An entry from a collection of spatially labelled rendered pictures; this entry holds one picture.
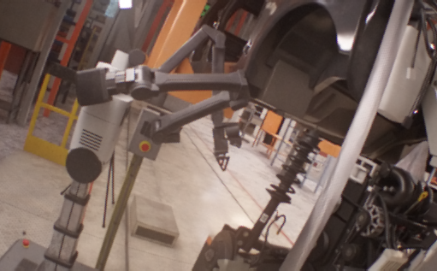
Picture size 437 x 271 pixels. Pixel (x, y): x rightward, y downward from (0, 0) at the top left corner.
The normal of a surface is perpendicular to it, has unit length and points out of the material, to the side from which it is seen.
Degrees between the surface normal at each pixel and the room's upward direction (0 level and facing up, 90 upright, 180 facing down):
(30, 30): 90
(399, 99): 90
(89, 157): 90
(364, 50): 91
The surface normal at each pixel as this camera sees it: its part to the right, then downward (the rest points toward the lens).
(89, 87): 0.11, 0.17
